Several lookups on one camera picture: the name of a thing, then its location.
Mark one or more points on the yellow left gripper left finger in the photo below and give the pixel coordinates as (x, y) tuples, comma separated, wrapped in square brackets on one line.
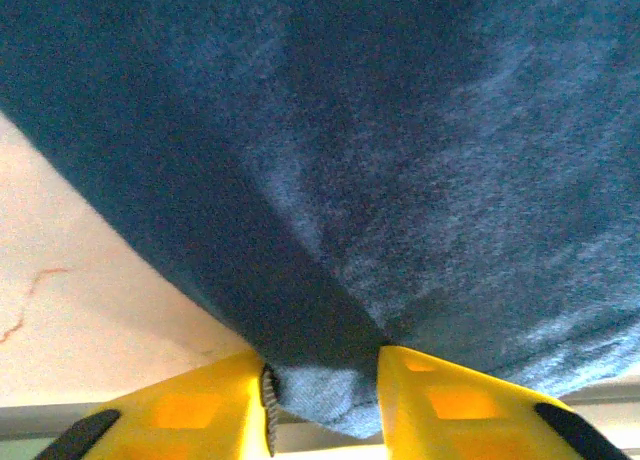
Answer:
[(200, 410)]

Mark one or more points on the navy blue t-shirt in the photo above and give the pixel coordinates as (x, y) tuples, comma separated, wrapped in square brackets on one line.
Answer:
[(350, 155)]

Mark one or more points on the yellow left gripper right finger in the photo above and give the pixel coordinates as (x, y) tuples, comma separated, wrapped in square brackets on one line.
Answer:
[(475, 415)]

